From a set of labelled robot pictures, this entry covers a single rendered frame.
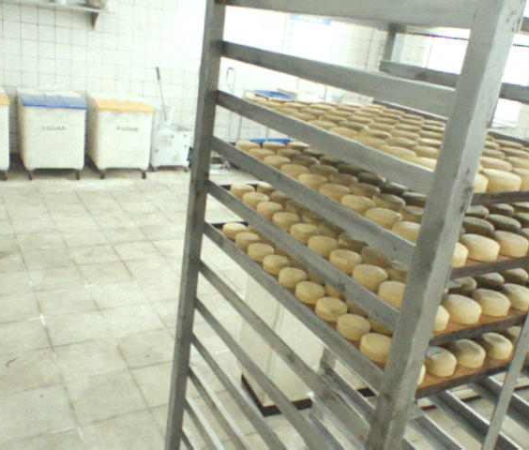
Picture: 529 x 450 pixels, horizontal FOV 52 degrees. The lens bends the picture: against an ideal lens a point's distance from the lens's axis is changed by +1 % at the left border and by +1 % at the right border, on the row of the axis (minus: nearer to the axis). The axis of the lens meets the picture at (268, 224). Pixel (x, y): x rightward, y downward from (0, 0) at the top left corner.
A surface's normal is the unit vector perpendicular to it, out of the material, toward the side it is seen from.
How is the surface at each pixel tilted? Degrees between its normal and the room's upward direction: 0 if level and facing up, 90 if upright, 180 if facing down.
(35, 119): 92
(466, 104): 90
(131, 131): 92
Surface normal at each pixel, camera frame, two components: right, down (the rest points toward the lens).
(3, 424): 0.14, -0.93
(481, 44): -0.85, 0.06
